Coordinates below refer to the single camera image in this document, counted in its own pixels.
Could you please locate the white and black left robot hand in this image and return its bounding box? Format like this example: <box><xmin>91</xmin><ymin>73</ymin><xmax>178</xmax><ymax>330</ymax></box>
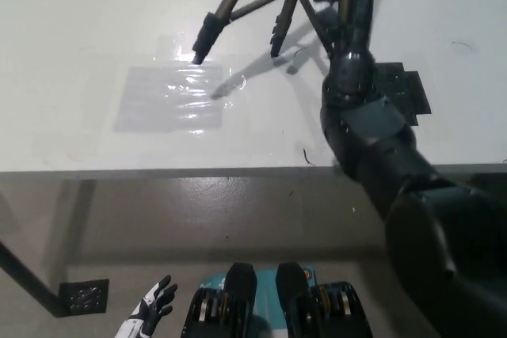
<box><xmin>114</xmin><ymin>274</ymin><xmax>179</xmax><ymax>338</ymax></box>

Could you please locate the clear tape patch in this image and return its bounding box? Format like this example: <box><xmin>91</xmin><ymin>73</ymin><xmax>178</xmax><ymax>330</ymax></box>
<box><xmin>112</xmin><ymin>32</ymin><xmax>247</xmax><ymax>134</ymax></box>

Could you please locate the bronze and black camera tripod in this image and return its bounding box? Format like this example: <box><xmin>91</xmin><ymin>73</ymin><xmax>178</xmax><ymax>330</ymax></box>
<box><xmin>192</xmin><ymin>0</ymin><xmax>360</xmax><ymax>66</ymax></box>

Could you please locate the black table leg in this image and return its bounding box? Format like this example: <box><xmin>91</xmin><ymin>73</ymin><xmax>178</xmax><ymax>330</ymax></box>
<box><xmin>0</xmin><ymin>239</ymin><xmax>67</xmax><ymax>317</ymax></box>

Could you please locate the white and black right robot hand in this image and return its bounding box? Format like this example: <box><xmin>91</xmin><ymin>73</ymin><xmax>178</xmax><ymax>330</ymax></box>
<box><xmin>312</xmin><ymin>0</ymin><xmax>375</xmax><ymax>44</ymax></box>

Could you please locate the black tape patch on table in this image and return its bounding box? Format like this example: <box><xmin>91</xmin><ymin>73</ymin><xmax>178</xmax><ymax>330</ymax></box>
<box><xmin>372</xmin><ymin>61</ymin><xmax>433</xmax><ymax>127</ymax></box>

